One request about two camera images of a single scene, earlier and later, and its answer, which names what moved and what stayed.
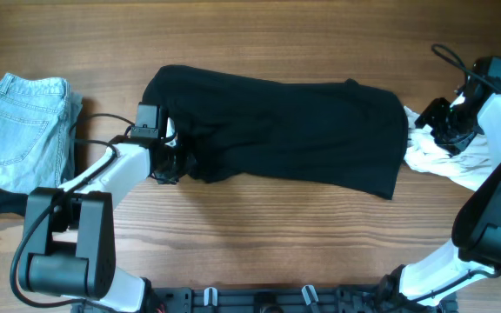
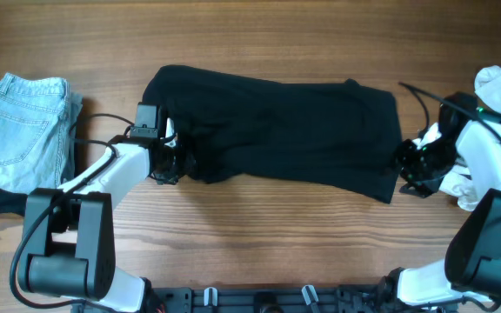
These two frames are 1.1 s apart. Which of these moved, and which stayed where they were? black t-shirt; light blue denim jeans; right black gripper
Moved: right black gripper
Stayed: black t-shirt; light blue denim jeans
